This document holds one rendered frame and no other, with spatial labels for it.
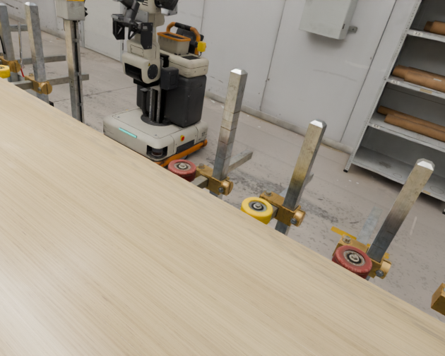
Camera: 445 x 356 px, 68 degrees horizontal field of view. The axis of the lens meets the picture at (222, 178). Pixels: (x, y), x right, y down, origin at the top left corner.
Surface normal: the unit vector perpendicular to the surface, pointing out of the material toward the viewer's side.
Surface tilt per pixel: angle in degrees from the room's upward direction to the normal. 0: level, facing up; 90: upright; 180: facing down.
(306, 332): 0
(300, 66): 90
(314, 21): 90
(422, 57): 90
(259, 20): 90
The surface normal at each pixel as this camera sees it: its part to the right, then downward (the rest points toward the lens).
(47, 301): 0.16, -0.84
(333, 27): -0.57, 0.36
